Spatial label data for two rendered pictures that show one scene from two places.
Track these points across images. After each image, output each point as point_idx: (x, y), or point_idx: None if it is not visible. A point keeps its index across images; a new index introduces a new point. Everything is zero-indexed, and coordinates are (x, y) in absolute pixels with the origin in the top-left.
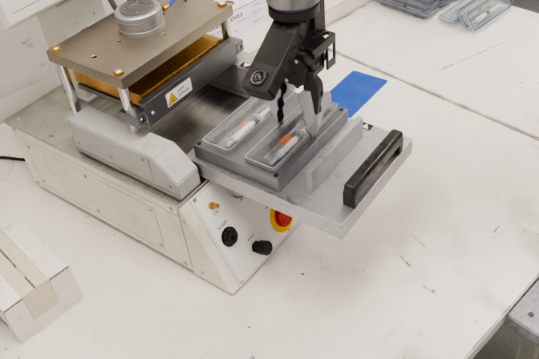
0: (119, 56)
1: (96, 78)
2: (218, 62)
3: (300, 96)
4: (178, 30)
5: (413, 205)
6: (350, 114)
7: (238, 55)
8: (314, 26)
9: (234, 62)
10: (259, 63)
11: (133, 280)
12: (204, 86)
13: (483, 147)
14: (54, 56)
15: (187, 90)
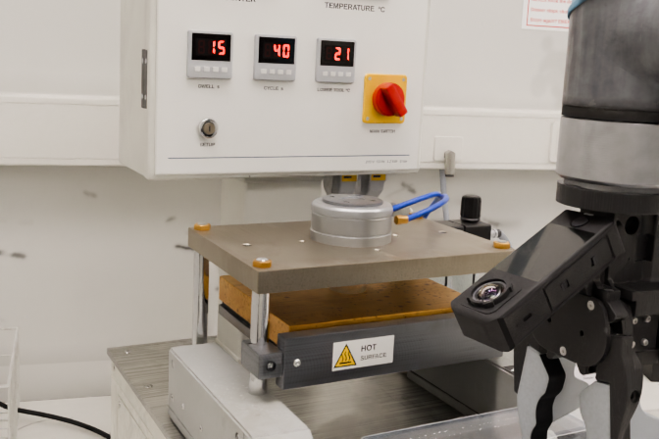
0: (284, 253)
1: (229, 273)
2: (461, 339)
3: (585, 396)
4: (404, 252)
5: None
6: None
7: (510, 356)
8: (652, 253)
9: (495, 357)
10: (503, 272)
11: None
12: (435, 402)
13: None
14: (194, 235)
15: (380, 359)
